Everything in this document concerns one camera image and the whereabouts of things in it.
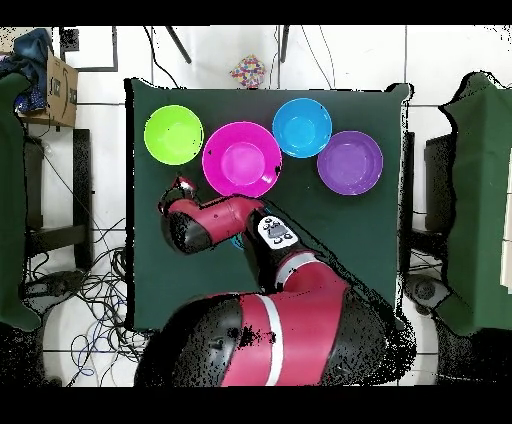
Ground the large blue bowl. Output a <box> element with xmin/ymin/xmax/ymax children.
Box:
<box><xmin>271</xmin><ymin>97</ymin><xmax>334</xmax><ymax>160</ymax></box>

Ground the large pink bowl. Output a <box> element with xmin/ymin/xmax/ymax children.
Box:
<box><xmin>201</xmin><ymin>120</ymin><xmax>284</xmax><ymax>200</ymax></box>

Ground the dark green table cloth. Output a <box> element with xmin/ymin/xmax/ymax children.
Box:
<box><xmin>123</xmin><ymin>77</ymin><xmax>413</xmax><ymax>333</ymax></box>

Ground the multicoloured bundle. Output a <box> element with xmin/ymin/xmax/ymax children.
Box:
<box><xmin>229</xmin><ymin>53</ymin><xmax>267</xmax><ymax>89</ymax></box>

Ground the purple bowl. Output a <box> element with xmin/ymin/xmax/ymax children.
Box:
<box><xmin>316</xmin><ymin>130</ymin><xmax>385</xmax><ymax>197</ymax></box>

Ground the black bench frame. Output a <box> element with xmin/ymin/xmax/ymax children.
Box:
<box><xmin>22</xmin><ymin>127</ymin><xmax>96</xmax><ymax>273</ymax></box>

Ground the large green bowl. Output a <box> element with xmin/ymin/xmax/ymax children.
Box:
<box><xmin>143</xmin><ymin>103</ymin><xmax>206</xmax><ymax>167</ymax></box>

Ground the green cloth covered table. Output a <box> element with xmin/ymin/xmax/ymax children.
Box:
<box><xmin>435</xmin><ymin>70</ymin><xmax>512</xmax><ymax>337</ymax></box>
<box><xmin>0</xmin><ymin>70</ymin><xmax>43</xmax><ymax>333</ymax></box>

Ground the blue cloth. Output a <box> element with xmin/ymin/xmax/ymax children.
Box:
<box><xmin>0</xmin><ymin>27</ymin><xmax>54</xmax><ymax>115</ymax></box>

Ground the cardboard box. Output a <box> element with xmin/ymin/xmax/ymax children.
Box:
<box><xmin>15</xmin><ymin>49</ymin><xmax>80</xmax><ymax>129</ymax></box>

